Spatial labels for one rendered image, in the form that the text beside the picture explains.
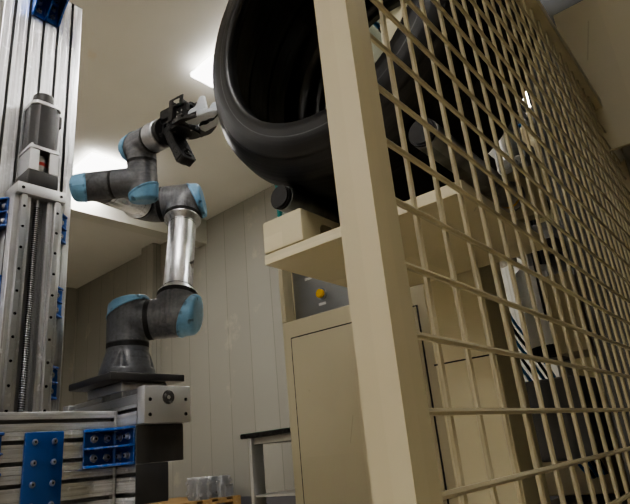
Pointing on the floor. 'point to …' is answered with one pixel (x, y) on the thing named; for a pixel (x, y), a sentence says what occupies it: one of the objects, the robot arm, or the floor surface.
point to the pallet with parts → (207, 491)
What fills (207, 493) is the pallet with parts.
